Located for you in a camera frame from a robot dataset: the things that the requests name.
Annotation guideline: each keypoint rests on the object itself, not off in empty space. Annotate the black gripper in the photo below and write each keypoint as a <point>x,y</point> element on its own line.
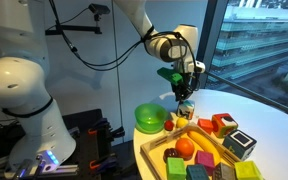
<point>184,85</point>

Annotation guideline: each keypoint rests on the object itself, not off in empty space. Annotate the soft cube with green triangle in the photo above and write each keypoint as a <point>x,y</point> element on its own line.
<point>186,110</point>

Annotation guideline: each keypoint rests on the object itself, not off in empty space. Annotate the small orange block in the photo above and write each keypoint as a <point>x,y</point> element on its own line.
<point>205,126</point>

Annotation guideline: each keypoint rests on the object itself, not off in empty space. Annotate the wooden tray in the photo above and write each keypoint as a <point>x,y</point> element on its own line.
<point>154,151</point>

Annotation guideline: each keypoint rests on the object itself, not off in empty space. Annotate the pink block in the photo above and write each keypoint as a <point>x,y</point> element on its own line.
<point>204,161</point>

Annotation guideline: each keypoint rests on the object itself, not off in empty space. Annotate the green block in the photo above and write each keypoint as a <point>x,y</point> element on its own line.
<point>176,168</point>

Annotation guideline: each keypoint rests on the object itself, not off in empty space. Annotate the blue block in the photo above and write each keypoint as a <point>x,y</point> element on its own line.
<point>197,172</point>

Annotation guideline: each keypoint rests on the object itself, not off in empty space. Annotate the grey block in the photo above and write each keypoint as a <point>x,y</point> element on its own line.
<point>223,172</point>

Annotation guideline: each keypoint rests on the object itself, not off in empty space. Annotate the lime yellow block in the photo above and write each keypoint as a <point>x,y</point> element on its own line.
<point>248,170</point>

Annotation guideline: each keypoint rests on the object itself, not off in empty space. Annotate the small red toy fruit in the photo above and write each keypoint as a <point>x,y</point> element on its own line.
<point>169,125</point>

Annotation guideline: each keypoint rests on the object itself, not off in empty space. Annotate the green plastic bowl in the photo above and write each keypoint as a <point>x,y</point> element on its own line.
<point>150,117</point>

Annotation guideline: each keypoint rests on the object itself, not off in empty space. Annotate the red orange soft cube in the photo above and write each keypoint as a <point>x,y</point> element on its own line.
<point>224,125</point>

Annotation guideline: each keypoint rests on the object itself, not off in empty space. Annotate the toy orange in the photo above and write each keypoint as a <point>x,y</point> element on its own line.
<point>184,147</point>

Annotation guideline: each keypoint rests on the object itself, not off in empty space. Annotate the yellow toy banana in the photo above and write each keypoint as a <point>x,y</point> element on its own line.
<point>205,144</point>

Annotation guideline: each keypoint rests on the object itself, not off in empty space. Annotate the dark red toy plum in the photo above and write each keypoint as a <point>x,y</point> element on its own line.
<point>170,155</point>

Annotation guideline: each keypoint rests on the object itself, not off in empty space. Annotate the window railing bar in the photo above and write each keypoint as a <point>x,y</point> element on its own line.
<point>250,95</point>

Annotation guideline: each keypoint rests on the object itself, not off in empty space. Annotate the dark teal soft cube four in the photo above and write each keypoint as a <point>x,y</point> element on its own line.
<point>240,144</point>

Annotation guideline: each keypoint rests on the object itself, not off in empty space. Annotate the black orange clamp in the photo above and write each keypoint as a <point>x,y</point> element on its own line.
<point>100,129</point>
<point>101,163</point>

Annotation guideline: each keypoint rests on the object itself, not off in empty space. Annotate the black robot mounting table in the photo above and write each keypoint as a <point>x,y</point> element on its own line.
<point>84,146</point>

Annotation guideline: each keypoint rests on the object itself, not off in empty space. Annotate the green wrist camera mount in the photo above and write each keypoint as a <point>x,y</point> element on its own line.
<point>169,75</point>

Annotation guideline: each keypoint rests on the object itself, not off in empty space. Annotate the dark window frame pillar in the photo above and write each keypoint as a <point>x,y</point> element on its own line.
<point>210,43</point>

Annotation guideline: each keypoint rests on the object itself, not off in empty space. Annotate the black camera on stand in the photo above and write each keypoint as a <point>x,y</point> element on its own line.
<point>99,8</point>

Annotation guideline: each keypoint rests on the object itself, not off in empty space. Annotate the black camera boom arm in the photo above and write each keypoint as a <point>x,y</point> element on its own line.
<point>80,30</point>

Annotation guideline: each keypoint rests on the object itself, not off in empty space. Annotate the aluminium base frame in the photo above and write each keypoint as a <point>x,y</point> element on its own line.
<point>60,170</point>

